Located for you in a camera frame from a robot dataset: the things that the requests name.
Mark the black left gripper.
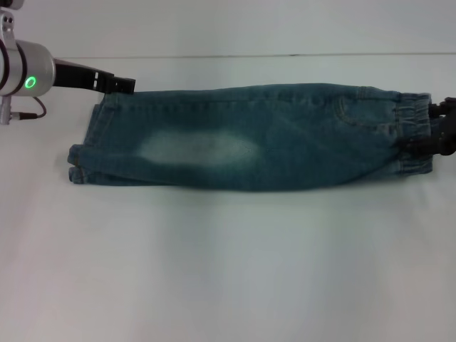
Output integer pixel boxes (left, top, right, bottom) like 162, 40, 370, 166
52, 59, 137, 95

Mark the blue denim shorts basketball print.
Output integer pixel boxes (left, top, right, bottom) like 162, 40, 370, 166
67, 83, 434, 193

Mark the thin dark left arm cable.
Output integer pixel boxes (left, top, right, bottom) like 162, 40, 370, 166
9, 96, 47, 119

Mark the silver left wrist clamp bracket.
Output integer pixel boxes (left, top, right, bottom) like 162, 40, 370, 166
0, 1, 16, 125

